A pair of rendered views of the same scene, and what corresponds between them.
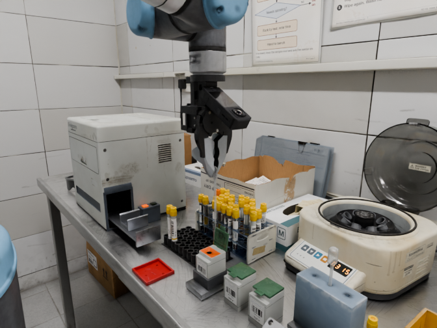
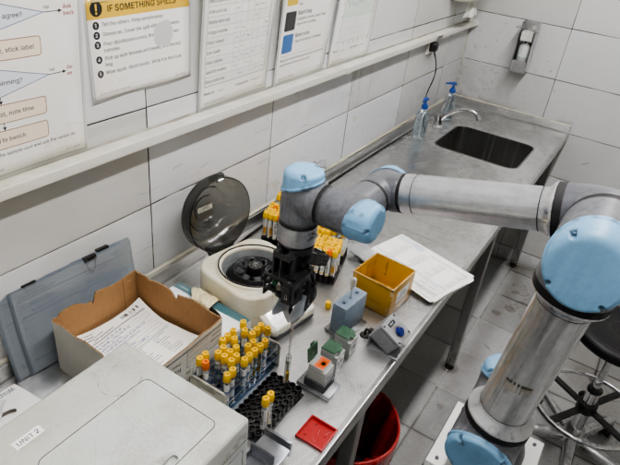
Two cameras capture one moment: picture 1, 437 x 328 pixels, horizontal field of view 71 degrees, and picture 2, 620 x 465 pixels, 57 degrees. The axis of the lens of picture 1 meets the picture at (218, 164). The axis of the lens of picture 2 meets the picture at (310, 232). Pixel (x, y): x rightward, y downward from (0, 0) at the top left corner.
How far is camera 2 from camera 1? 143 cm
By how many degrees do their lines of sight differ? 99
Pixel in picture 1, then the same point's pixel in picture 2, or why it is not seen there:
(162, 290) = (339, 418)
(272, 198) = (199, 322)
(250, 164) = (68, 339)
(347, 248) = not seen: hidden behind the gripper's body
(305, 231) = (266, 306)
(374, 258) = not seen: hidden behind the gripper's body
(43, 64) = not seen: outside the picture
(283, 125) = (46, 255)
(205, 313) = (351, 384)
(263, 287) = (348, 333)
